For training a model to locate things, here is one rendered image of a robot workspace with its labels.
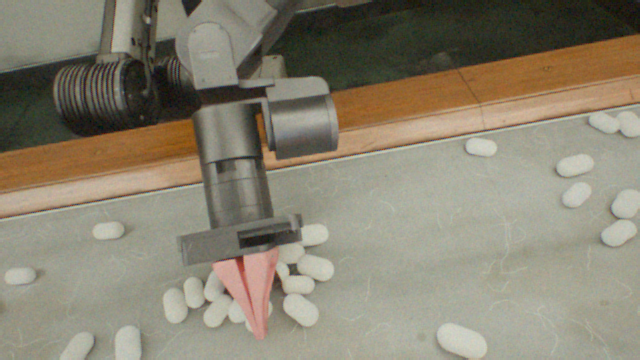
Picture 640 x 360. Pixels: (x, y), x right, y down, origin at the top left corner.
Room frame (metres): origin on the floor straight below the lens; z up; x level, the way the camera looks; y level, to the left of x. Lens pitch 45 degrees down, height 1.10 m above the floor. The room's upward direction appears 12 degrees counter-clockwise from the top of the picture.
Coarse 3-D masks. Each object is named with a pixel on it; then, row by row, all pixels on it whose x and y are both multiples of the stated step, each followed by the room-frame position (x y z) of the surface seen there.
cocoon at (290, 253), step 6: (282, 246) 0.25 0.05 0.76; (288, 246) 0.25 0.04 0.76; (294, 246) 0.25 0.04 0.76; (300, 246) 0.25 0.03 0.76; (282, 252) 0.24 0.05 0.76; (288, 252) 0.24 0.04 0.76; (294, 252) 0.24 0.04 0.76; (300, 252) 0.24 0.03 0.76; (282, 258) 0.24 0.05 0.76; (288, 258) 0.24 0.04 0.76; (294, 258) 0.24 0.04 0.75
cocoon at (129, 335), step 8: (128, 328) 0.20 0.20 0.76; (136, 328) 0.20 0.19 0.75; (120, 336) 0.19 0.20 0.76; (128, 336) 0.19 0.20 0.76; (136, 336) 0.19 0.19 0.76; (120, 344) 0.18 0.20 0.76; (128, 344) 0.18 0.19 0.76; (136, 344) 0.18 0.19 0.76; (120, 352) 0.17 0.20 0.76; (128, 352) 0.17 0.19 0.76; (136, 352) 0.17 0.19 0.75
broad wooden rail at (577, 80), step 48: (576, 48) 0.47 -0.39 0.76; (624, 48) 0.45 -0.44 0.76; (336, 96) 0.48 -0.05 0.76; (384, 96) 0.46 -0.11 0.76; (432, 96) 0.44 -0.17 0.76; (480, 96) 0.42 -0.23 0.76; (528, 96) 0.40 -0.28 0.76; (576, 96) 0.39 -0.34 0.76; (624, 96) 0.38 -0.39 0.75; (96, 144) 0.49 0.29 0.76; (144, 144) 0.46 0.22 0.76; (192, 144) 0.44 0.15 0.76; (384, 144) 0.38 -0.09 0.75; (0, 192) 0.43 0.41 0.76; (48, 192) 0.41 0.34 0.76; (96, 192) 0.40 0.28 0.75; (144, 192) 0.39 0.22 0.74
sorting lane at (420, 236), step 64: (512, 128) 0.37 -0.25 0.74; (576, 128) 0.35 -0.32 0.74; (192, 192) 0.38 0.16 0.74; (320, 192) 0.33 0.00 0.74; (384, 192) 0.31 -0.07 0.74; (448, 192) 0.29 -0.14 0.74; (512, 192) 0.27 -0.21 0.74; (0, 256) 0.34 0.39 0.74; (64, 256) 0.32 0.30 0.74; (128, 256) 0.30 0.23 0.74; (320, 256) 0.24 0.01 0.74; (384, 256) 0.23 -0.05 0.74; (448, 256) 0.21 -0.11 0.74; (512, 256) 0.20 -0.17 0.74; (576, 256) 0.19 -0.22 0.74; (0, 320) 0.25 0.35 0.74; (64, 320) 0.23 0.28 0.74; (128, 320) 0.22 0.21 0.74; (192, 320) 0.20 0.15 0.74; (320, 320) 0.17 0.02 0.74; (384, 320) 0.16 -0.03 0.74; (448, 320) 0.15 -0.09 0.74; (512, 320) 0.14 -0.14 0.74; (576, 320) 0.13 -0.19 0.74
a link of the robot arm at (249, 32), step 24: (216, 0) 0.37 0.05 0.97; (240, 0) 0.37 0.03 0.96; (264, 0) 0.37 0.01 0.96; (288, 0) 0.37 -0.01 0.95; (192, 24) 0.35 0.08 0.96; (240, 24) 0.35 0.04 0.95; (264, 24) 0.35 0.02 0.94; (240, 48) 0.33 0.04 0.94; (264, 48) 0.37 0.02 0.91; (192, 72) 0.32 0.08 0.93; (240, 72) 0.34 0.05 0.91
